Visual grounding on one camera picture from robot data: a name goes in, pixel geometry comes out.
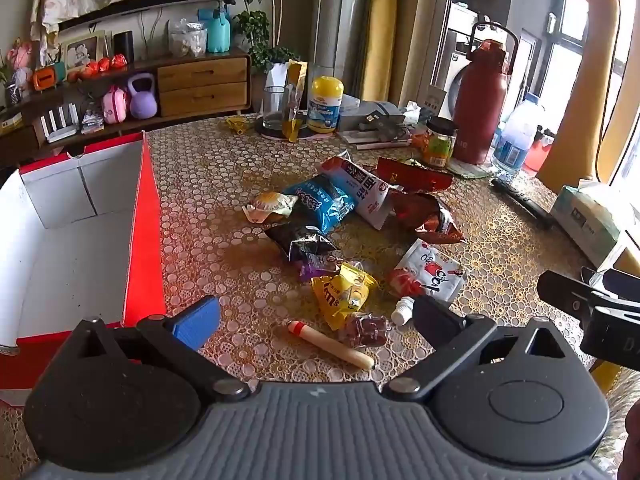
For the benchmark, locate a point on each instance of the pink doll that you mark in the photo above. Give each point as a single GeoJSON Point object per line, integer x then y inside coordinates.
{"type": "Point", "coordinates": [20, 55]}

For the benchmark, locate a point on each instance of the blue cookie packet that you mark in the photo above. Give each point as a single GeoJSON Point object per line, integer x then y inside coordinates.
{"type": "Point", "coordinates": [320, 200]}

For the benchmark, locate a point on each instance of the stack of small books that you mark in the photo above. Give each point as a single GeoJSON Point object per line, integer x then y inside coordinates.
{"type": "Point", "coordinates": [92, 121]}

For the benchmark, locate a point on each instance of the black television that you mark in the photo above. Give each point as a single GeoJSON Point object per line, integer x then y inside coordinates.
{"type": "Point", "coordinates": [150, 7]}

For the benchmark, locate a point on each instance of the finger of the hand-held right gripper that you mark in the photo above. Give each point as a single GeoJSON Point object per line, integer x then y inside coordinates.
{"type": "Point", "coordinates": [620, 287]}
{"type": "Point", "coordinates": [565, 292]}

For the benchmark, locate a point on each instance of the white red snack packet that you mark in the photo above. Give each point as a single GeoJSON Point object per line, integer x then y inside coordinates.
{"type": "Point", "coordinates": [430, 275]}

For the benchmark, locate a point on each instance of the yellow pouch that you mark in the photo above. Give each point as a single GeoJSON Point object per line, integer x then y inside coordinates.
{"type": "Point", "coordinates": [295, 100]}

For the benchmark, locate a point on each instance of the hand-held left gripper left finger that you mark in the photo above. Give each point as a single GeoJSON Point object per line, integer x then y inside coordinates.
{"type": "Point", "coordinates": [197, 322]}

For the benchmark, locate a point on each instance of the teal spray bottle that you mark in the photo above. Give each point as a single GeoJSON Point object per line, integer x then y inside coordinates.
{"type": "Point", "coordinates": [218, 30]}

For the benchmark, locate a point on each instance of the black round tray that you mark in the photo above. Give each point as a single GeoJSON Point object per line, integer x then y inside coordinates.
{"type": "Point", "coordinates": [267, 132]}

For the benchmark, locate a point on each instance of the black snack packet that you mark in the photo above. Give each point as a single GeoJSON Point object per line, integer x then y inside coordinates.
{"type": "Point", "coordinates": [300, 240]}

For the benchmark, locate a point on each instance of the yellow curtain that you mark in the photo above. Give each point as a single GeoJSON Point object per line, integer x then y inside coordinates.
{"type": "Point", "coordinates": [387, 20]}

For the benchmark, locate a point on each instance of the yellow snack packet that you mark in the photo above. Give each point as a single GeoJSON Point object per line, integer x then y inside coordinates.
{"type": "Point", "coordinates": [345, 292]}

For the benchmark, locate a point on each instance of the purple candy packet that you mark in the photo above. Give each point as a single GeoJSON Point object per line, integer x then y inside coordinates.
{"type": "Point", "coordinates": [315, 266]}

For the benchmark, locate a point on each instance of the light wooden drawer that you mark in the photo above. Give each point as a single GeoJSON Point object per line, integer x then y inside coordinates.
{"type": "Point", "coordinates": [202, 74]}
{"type": "Point", "coordinates": [202, 99]}

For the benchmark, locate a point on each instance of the yellow lid bottle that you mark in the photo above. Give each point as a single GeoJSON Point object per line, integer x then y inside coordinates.
{"type": "Point", "coordinates": [325, 105]}

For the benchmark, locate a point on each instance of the glass jar black lid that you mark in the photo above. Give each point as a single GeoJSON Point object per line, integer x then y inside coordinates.
{"type": "Point", "coordinates": [440, 142]}

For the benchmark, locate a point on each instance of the yellow clip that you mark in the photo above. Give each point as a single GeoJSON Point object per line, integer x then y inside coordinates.
{"type": "Point", "coordinates": [237, 123]}

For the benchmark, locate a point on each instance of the potted green tree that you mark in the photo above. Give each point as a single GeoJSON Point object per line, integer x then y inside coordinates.
{"type": "Point", "coordinates": [255, 30]}

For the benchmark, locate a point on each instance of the clear plastic bag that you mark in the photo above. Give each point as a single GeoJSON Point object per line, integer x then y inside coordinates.
{"type": "Point", "coordinates": [187, 37]}

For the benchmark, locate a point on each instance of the giraffe plush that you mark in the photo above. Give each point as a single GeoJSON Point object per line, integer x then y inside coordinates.
{"type": "Point", "coordinates": [585, 85]}

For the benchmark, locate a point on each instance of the red insulated water bottle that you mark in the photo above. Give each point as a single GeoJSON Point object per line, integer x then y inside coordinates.
{"type": "Point", "coordinates": [480, 105]}

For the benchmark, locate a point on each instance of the photo frame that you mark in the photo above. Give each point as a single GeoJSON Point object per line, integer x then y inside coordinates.
{"type": "Point", "coordinates": [82, 51]}

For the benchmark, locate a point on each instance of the small white bottle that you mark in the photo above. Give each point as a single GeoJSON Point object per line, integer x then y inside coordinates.
{"type": "Point", "coordinates": [402, 310]}

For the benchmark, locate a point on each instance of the clear plastic water bottle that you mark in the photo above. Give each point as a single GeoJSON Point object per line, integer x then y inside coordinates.
{"type": "Point", "coordinates": [517, 140]}

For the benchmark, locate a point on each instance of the clear wrapped brown snack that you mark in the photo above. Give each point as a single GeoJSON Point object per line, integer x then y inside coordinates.
{"type": "Point", "coordinates": [367, 330]}

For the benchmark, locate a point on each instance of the sausage stick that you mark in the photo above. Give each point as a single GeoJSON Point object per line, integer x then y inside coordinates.
{"type": "Point", "coordinates": [330, 345]}

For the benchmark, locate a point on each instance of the red cardboard box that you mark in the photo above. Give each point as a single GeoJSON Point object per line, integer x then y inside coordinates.
{"type": "Point", "coordinates": [75, 250]}

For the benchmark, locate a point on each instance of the white blue snack packet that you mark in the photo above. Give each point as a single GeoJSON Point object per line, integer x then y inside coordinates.
{"type": "Point", "coordinates": [360, 185]}

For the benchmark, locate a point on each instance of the plain black remote control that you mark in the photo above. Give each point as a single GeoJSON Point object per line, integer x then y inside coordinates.
{"type": "Point", "coordinates": [520, 200]}

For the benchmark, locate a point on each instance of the grey cardboard box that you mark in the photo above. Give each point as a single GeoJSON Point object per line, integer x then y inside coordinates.
{"type": "Point", "coordinates": [372, 114]}

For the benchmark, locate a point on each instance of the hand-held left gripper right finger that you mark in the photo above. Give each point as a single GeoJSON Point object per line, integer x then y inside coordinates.
{"type": "Point", "coordinates": [440, 325]}

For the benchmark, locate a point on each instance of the wooden tv cabinet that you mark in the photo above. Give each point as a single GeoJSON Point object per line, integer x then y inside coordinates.
{"type": "Point", "coordinates": [15, 140]}

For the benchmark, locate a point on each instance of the egg yolk pastry packet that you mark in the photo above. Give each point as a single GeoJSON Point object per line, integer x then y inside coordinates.
{"type": "Point", "coordinates": [270, 205]}

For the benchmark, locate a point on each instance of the dark red chip bag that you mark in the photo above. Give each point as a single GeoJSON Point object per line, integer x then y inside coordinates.
{"type": "Point", "coordinates": [425, 212]}

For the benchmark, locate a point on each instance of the orange box ornament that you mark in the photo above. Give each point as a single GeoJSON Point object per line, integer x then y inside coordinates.
{"type": "Point", "coordinates": [44, 79]}

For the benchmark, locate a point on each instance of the tissue pack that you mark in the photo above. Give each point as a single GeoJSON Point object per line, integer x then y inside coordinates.
{"type": "Point", "coordinates": [587, 215]}

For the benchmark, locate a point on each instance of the glass cup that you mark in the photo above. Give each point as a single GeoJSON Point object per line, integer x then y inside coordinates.
{"type": "Point", "coordinates": [274, 107]}

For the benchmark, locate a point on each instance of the black cylinder speaker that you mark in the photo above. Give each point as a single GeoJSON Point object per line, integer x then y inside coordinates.
{"type": "Point", "coordinates": [124, 46]}

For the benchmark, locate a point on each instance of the pink kettlebell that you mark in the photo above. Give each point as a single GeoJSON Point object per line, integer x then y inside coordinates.
{"type": "Point", "coordinates": [114, 105]}

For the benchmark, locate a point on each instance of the purple kettlebell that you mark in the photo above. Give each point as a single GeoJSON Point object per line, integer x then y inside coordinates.
{"type": "Point", "coordinates": [142, 97]}

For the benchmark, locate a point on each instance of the white router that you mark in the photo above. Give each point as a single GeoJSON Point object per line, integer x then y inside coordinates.
{"type": "Point", "coordinates": [60, 121]}

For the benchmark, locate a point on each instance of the grey standing air conditioner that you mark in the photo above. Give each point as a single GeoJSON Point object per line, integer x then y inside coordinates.
{"type": "Point", "coordinates": [345, 20]}

